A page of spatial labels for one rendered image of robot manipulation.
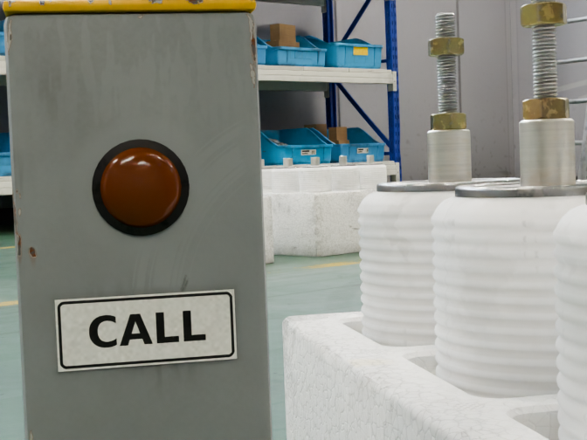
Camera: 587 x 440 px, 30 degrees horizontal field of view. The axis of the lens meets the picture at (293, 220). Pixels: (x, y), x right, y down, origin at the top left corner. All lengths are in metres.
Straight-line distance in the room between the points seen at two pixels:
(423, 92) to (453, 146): 7.24
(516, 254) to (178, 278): 0.15
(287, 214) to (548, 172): 2.71
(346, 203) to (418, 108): 4.63
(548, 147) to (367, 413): 0.13
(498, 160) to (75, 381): 8.10
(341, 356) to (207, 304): 0.19
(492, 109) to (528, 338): 7.94
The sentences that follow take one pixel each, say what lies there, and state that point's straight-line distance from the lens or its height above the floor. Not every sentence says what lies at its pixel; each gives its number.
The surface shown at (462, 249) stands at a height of 0.23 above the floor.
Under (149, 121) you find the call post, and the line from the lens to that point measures 0.31.
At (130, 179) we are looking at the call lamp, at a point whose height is 0.26.
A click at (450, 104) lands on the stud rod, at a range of 0.57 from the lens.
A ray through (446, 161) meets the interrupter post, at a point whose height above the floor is 0.26.
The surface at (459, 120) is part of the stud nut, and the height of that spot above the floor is 0.29.
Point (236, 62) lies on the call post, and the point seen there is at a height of 0.30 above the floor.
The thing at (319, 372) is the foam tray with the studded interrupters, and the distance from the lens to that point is 0.54.
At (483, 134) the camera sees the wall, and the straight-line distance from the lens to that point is 8.26.
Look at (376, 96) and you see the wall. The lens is 7.46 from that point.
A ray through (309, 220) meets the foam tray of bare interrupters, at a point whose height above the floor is 0.10.
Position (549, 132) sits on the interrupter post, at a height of 0.28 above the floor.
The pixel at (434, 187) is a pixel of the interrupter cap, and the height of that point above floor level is 0.25.
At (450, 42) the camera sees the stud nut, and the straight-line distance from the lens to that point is 0.56.
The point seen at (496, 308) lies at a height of 0.21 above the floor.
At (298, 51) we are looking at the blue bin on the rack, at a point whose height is 0.88.
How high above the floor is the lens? 0.27
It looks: 3 degrees down
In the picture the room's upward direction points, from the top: 2 degrees counter-clockwise
